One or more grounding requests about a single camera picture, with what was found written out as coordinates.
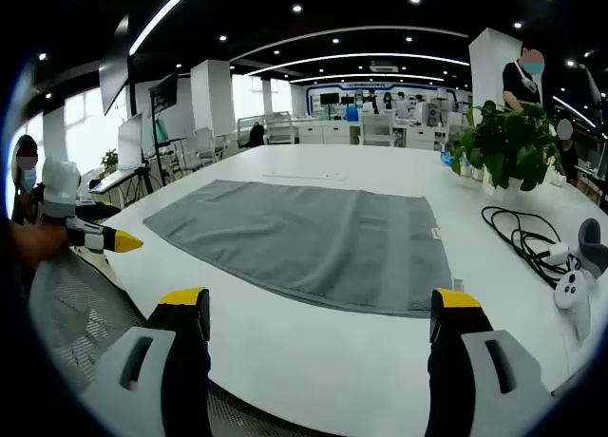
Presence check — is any white office chair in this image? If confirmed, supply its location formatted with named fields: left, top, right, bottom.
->
left=192, top=125, right=224, bottom=165
left=263, top=111, right=296, bottom=146
left=360, top=113, right=395, bottom=148

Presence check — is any black cable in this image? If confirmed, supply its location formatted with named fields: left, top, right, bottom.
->
left=481, top=205, right=583, bottom=289

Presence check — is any white charger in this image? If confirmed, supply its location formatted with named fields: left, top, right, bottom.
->
left=536, top=240, right=570, bottom=262

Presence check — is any white side desk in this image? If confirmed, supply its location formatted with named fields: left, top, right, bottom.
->
left=88, top=168, right=148, bottom=208

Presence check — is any grey towel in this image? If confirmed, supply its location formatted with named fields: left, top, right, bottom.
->
left=142, top=179, right=453, bottom=318

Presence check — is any large monitor on black stand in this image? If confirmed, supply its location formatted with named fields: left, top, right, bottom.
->
left=98, top=13, right=156, bottom=196

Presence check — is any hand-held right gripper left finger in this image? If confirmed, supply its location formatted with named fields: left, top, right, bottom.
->
left=78, top=287, right=214, bottom=437

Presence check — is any black panel stand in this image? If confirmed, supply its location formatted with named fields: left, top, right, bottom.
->
left=148, top=72, right=181, bottom=186

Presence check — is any white handheld controller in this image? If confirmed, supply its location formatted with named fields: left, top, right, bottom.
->
left=553, top=269, right=593, bottom=343

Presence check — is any white cabinet row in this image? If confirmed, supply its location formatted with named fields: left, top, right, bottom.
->
left=294, top=118, right=447, bottom=149

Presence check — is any white power strip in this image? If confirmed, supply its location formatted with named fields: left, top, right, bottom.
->
left=262, top=170, right=348, bottom=181

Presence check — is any white table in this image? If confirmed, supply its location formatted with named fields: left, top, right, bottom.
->
left=97, top=142, right=602, bottom=436

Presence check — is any grey mesh chair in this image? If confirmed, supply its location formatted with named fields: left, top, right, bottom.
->
left=27, top=246, right=343, bottom=437

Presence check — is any potted green plant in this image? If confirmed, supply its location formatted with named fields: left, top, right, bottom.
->
left=445, top=100, right=562, bottom=205

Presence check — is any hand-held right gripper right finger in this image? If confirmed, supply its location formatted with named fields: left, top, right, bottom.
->
left=426, top=287, right=557, bottom=437

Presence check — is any white monitor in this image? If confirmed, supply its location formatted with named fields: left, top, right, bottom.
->
left=117, top=112, right=144, bottom=171

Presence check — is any grey curved strap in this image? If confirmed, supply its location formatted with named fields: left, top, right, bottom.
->
left=578, top=217, right=608, bottom=277

